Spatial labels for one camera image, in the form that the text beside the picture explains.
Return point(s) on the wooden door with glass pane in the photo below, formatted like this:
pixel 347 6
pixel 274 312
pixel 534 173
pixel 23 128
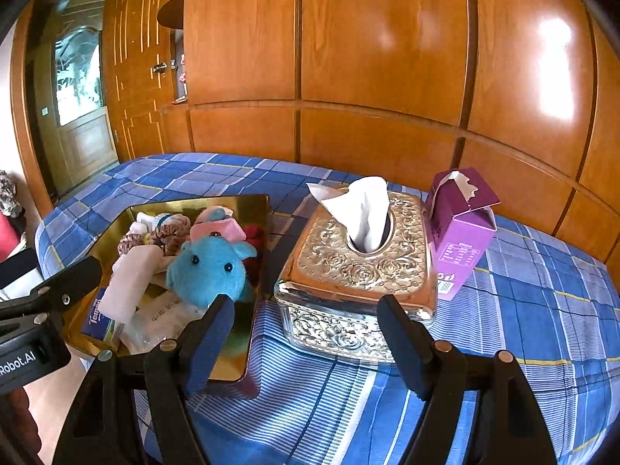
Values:
pixel 82 131

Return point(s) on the clear plastic wipes packet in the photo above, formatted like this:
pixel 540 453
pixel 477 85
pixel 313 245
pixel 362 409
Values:
pixel 155 322

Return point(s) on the wooden wardrobe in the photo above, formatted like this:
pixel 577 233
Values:
pixel 378 34

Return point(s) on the wooden door with gold lines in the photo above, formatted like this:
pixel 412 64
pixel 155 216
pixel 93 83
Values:
pixel 135 58

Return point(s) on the gold metal tray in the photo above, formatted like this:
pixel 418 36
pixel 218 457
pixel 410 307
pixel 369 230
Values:
pixel 232 348

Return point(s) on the white sock with blue stripes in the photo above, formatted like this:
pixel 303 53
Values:
pixel 145 222

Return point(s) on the purple paper carton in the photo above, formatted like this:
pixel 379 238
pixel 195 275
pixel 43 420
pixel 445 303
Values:
pixel 460 252

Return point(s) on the metal door knob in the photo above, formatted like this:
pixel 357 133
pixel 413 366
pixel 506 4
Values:
pixel 159 69

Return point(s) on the cream cloth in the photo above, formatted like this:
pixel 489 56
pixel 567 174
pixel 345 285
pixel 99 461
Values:
pixel 133 276

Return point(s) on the dark brown scrunchie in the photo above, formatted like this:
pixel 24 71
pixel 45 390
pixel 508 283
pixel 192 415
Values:
pixel 169 237

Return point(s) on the red cloth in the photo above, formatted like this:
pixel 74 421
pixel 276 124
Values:
pixel 9 235

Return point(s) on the blue pocket tissue packet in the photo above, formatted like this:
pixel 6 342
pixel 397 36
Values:
pixel 97 322

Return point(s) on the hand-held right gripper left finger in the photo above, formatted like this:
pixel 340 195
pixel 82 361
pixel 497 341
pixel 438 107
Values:
pixel 208 348

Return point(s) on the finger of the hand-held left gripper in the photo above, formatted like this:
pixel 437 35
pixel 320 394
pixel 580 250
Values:
pixel 72 278
pixel 19 269

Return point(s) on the white tissue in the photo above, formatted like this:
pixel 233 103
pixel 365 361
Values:
pixel 368 213

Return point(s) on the light brown scrunchie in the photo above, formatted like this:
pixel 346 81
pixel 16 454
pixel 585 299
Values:
pixel 128 243

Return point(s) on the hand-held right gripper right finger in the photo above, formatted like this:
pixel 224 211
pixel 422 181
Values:
pixel 407 348

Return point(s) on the patterned cloth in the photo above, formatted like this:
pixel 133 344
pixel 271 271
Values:
pixel 7 193

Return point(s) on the person's left forearm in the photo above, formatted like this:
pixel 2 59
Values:
pixel 19 426

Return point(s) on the embossed metal tissue box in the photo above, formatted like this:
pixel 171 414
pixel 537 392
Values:
pixel 339 261

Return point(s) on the teal plush toy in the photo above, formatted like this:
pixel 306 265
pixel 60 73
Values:
pixel 213 266

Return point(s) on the rounded wooden corner shelf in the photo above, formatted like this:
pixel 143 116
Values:
pixel 170 9

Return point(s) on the red fuzzy soft piece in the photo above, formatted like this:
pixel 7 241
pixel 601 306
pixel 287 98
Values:
pixel 254 252

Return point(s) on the pink and red shelf trinkets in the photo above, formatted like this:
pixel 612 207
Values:
pixel 181 77

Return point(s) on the blue plaid bedsheet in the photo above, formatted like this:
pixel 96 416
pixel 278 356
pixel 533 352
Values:
pixel 533 300

